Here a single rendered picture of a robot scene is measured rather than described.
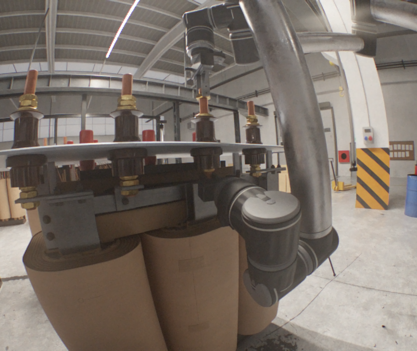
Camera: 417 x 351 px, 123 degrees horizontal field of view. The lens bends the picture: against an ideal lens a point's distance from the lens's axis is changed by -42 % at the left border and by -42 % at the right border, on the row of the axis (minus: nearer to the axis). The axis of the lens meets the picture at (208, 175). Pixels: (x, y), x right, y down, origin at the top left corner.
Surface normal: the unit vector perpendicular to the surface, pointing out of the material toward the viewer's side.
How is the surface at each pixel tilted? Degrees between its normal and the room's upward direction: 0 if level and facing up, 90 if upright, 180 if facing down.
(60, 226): 90
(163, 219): 90
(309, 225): 103
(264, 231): 107
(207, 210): 90
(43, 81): 90
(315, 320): 0
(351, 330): 0
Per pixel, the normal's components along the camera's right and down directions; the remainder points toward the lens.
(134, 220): 0.64, 0.02
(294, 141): -0.73, 0.32
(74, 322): 0.44, 0.04
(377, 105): -0.76, 0.09
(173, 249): -0.04, 0.07
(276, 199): -0.18, -0.92
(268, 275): -0.40, 0.38
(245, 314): -0.32, 0.09
